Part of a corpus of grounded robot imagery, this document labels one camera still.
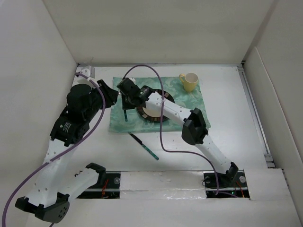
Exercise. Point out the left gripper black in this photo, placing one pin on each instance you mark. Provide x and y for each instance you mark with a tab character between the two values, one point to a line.
110	95

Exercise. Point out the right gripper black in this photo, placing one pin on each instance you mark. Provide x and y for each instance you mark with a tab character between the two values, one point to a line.
125	105

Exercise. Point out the fork with green handle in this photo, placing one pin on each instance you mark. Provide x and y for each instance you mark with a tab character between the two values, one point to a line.
125	116

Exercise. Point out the green patterned cloth placemat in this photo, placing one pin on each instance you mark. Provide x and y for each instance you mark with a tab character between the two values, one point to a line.
137	124

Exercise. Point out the dark rimmed dinner plate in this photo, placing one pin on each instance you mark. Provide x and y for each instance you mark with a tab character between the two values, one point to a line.
150	115

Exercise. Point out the knife with green handle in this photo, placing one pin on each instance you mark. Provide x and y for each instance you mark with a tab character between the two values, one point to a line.
144	146

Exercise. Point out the yellow mug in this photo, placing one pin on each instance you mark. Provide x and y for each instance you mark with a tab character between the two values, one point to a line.
189	81

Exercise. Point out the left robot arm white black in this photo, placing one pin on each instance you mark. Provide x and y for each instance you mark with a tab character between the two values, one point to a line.
48	201

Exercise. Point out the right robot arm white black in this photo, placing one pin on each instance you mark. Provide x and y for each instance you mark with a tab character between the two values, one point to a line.
194	131

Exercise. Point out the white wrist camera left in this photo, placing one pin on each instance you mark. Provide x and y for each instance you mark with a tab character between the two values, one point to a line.
88	71

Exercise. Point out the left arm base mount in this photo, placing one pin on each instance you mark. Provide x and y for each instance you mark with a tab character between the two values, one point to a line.
106	188

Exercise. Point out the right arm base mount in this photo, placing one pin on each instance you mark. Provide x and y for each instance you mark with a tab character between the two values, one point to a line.
237	188

